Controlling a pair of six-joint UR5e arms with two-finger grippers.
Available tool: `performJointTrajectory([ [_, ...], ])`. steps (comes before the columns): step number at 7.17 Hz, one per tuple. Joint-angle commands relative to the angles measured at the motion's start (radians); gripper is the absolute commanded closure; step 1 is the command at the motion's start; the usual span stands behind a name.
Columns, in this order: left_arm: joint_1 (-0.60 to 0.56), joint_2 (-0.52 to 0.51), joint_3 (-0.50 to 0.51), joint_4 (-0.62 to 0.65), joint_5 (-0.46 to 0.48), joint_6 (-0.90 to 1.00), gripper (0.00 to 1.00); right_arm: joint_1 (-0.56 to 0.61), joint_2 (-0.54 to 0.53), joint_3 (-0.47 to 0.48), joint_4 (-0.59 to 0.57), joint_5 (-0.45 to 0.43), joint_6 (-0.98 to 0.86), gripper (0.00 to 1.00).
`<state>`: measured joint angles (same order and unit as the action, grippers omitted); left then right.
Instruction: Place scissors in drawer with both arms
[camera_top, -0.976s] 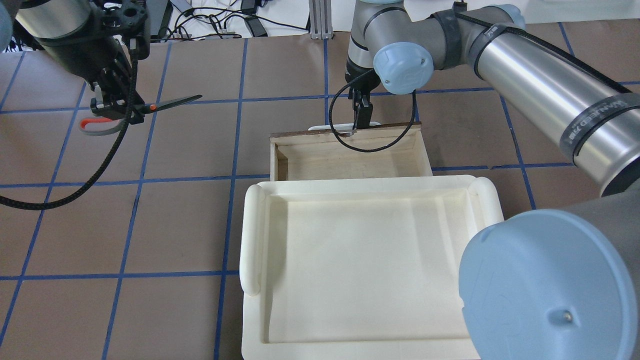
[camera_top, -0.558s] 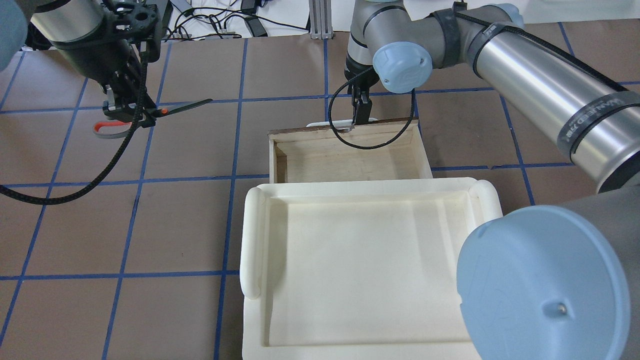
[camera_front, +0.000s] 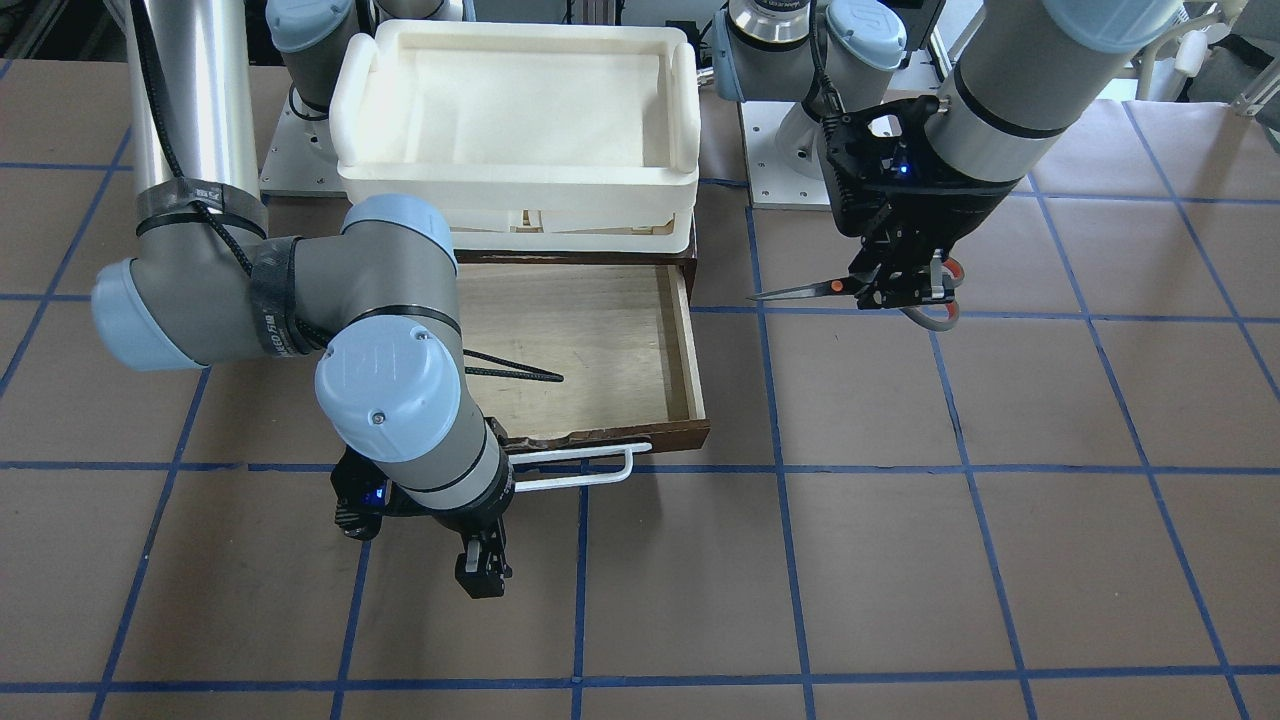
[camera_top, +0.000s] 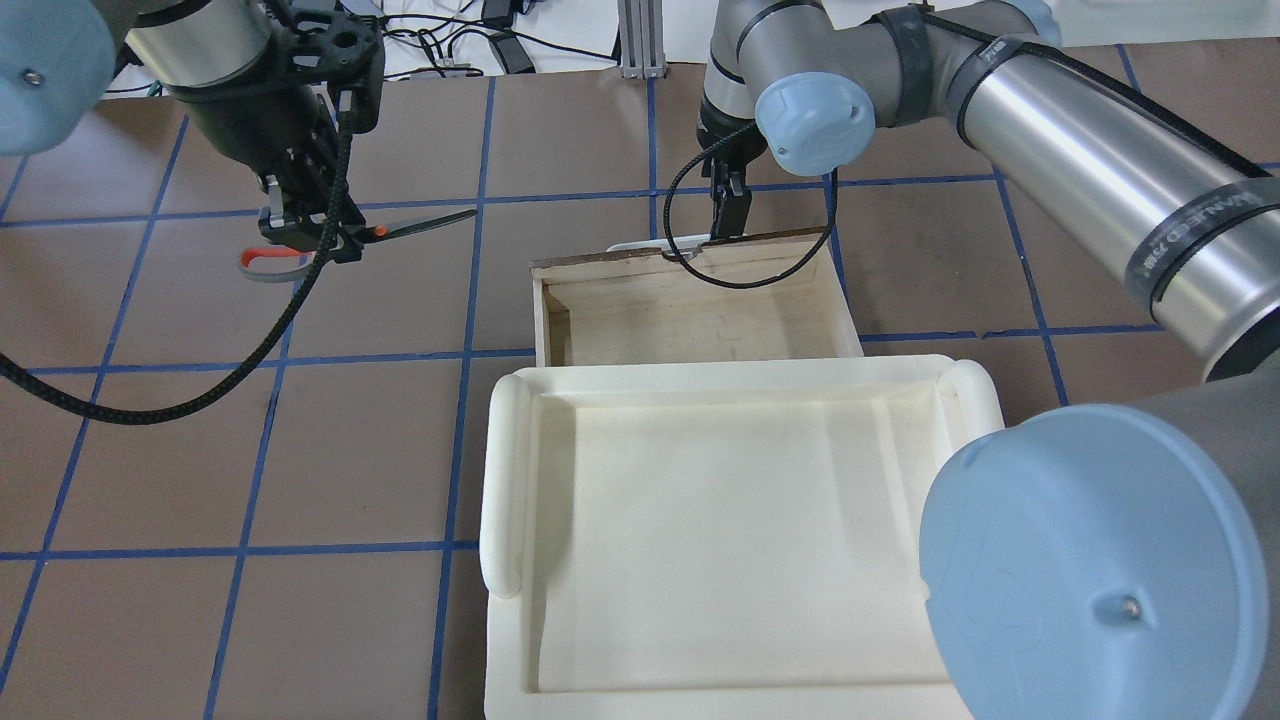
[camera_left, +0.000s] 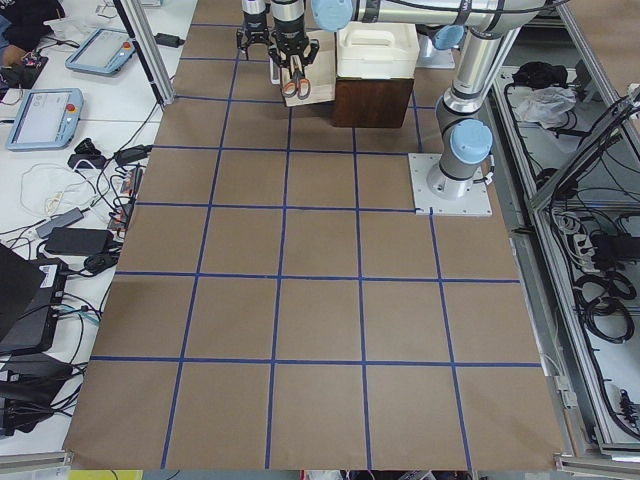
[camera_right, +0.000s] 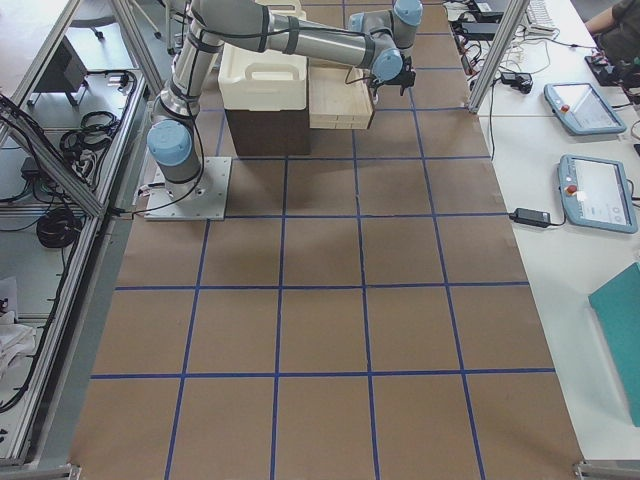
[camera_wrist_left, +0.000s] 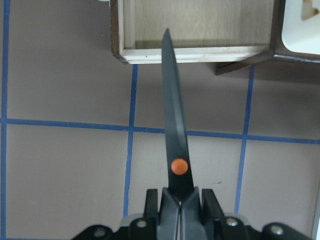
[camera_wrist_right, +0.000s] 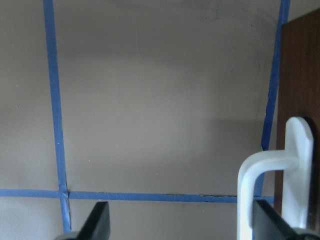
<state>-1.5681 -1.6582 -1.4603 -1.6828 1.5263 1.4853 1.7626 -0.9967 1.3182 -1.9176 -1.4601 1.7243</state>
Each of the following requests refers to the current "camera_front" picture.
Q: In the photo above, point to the white drawer handle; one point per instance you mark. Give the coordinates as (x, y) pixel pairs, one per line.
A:
(565, 468)

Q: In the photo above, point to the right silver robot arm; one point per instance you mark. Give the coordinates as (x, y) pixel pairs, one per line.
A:
(376, 303)

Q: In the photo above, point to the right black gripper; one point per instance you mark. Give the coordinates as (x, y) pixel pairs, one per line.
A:
(462, 514)

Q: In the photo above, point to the wooden drawer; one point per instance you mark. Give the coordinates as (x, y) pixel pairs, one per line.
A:
(620, 336)

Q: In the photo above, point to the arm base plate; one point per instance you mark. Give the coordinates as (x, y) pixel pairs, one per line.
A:
(782, 152)
(301, 160)

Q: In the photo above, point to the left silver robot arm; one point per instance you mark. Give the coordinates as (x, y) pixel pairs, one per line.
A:
(1029, 72)

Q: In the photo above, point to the white foam tray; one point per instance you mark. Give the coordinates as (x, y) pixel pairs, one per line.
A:
(526, 137)

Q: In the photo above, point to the grey orange scissors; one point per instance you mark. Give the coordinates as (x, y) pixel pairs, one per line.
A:
(926, 295)

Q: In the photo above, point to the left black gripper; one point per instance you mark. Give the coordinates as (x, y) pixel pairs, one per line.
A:
(957, 213)

